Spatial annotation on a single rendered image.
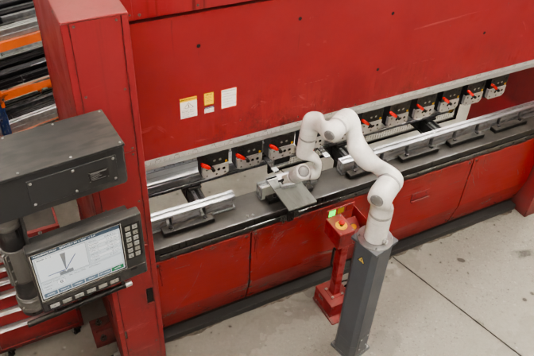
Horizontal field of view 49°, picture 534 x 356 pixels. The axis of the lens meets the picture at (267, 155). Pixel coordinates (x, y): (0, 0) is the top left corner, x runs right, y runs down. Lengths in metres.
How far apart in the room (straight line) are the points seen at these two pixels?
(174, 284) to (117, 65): 1.55
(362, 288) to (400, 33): 1.40
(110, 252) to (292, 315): 1.85
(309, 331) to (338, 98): 1.57
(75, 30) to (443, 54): 2.17
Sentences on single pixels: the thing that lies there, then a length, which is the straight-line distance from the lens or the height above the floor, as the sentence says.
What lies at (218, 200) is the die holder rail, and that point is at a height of 0.97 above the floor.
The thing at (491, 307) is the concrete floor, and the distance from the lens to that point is 4.45.
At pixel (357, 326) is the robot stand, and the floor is 0.35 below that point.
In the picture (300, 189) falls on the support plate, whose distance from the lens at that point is 3.42.
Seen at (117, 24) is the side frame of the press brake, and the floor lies 2.26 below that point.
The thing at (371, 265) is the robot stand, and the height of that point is 0.89.
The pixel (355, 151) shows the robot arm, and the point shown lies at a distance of 2.87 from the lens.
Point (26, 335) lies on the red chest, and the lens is 3.92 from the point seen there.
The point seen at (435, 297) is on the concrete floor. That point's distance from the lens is 4.37.
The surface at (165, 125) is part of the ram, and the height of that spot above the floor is 1.58.
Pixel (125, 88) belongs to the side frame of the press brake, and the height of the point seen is 1.97.
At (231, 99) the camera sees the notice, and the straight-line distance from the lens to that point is 2.95.
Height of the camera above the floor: 3.29
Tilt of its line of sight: 39 degrees down
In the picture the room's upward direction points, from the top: 3 degrees clockwise
